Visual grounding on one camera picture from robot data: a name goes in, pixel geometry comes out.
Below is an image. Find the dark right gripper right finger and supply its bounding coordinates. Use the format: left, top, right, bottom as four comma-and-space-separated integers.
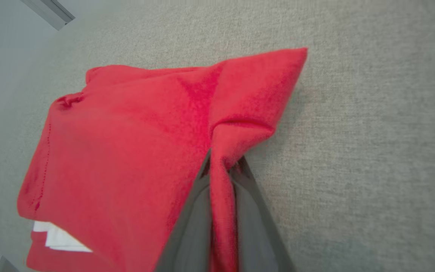
233, 155, 297, 272

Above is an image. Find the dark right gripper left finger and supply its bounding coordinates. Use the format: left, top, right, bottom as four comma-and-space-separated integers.
153, 149, 212, 272

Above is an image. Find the red Bulls 23 jersey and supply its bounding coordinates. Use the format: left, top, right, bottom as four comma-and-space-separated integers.
17, 47, 309, 272

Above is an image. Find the grey fabric sofa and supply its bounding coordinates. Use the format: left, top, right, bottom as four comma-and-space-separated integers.
0, 0, 435, 272

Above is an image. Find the grey aluminium rail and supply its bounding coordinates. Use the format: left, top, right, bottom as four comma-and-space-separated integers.
21, 0, 75, 31

